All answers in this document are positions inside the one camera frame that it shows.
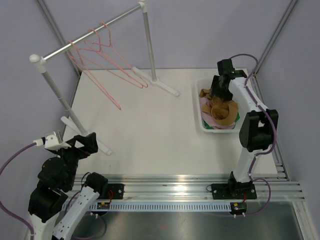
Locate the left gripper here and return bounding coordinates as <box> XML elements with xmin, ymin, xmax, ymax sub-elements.
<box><xmin>52</xmin><ymin>132</ymin><xmax>98</xmax><ymax>189</ymax></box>

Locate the brown tank top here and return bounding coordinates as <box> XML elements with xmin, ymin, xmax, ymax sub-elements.
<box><xmin>198</xmin><ymin>87</ymin><xmax>239</xmax><ymax>126</ymax></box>

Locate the mauve tank top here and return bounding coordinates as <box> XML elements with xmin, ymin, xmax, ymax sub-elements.
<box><xmin>198</xmin><ymin>96</ymin><xmax>237</xmax><ymax>130</ymax></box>

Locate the green tank top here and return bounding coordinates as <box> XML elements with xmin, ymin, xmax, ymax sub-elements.
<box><xmin>201</xmin><ymin>113</ymin><xmax>240</xmax><ymax>130</ymax></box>

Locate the pink hanger of green top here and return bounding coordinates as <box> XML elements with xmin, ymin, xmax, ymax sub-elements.
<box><xmin>67</xmin><ymin>40</ymin><xmax>122</xmax><ymax>111</ymax></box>

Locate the pink hanger of brown top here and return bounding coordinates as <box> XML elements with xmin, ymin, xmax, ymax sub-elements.
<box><xmin>92</xmin><ymin>22</ymin><xmax>149</xmax><ymax>89</ymax></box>

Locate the pink hanger of mauve top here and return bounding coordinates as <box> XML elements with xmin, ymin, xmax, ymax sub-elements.
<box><xmin>81</xmin><ymin>28</ymin><xmax>128</xmax><ymax>81</ymax></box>

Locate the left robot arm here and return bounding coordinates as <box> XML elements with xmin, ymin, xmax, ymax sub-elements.
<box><xmin>28</xmin><ymin>131</ymin><xmax>108</xmax><ymax>240</ymax></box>

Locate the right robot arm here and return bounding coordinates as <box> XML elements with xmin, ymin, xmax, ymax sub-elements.
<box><xmin>210</xmin><ymin>69</ymin><xmax>279</xmax><ymax>200</ymax></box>

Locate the white plastic basket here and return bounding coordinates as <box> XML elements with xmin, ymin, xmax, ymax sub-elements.
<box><xmin>192</xmin><ymin>77</ymin><xmax>256</xmax><ymax>134</ymax></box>

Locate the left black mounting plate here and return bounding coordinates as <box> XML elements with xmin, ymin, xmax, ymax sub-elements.
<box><xmin>99</xmin><ymin>183</ymin><xmax>125</xmax><ymax>200</ymax></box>

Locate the black mounting plate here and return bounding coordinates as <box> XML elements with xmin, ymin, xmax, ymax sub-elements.
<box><xmin>210</xmin><ymin>181</ymin><xmax>257</xmax><ymax>200</ymax></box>
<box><xmin>99</xmin><ymin>183</ymin><xmax>125</xmax><ymax>200</ymax></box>

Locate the clothes rack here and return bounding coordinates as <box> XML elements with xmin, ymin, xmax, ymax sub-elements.
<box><xmin>28</xmin><ymin>0</ymin><xmax>180</xmax><ymax>156</ymax></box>

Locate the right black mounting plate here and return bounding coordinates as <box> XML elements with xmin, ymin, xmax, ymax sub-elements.
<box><xmin>210</xmin><ymin>181</ymin><xmax>257</xmax><ymax>200</ymax></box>

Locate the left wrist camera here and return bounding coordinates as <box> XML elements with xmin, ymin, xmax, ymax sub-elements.
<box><xmin>33</xmin><ymin>131</ymin><xmax>71</xmax><ymax>151</ymax></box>

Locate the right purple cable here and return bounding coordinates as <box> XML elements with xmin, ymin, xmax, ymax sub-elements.
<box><xmin>207</xmin><ymin>53</ymin><xmax>278</xmax><ymax>218</ymax></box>

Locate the purple cable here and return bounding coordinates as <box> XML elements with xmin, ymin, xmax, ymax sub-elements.
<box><xmin>0</xmin><ymin>142</ymin><xmax>108</xmax><ymax>238</ymax></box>
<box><xmin>207</xmin><ymin>53</ymin><xmax>278</xmax><ymax>218</ymax></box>

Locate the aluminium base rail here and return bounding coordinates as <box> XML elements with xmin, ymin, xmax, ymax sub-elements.
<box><xmin>105</xmin><ymin>174</ymin><xmax>305</xmax><ymax>202</ymax></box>

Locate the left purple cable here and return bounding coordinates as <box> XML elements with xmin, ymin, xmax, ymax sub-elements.
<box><xmin>0</xmin><ymin>142</ymin><xmax>108</xmax><ymax>238</ymax></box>

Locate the white slotted cable duct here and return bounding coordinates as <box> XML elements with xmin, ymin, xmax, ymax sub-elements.
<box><xmin>85</xmin><ymin>201</ymin><xmax>231</xmax><ymax>212</ymax></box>

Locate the left frame post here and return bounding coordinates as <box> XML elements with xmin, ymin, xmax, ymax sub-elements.
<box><xmin>34</xmin><ymin>0</ymin><xmax>81</xmax><ymax>79</ymax></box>

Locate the frame post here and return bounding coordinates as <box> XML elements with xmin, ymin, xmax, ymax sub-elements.
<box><xmin>253</xmin><ymin>0</ymin><xmax>300</xmax><ymax>77</ymax></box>
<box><xmin>34</xmin><ymin>0</ymin><xmax>81</xmax><ymax>79</ymax></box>

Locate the right frame post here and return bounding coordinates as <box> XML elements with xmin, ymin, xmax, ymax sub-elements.
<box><xmin>253</xmin><ymin>0</ymin><xmax>300</xmax><ymax>77</ymax></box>

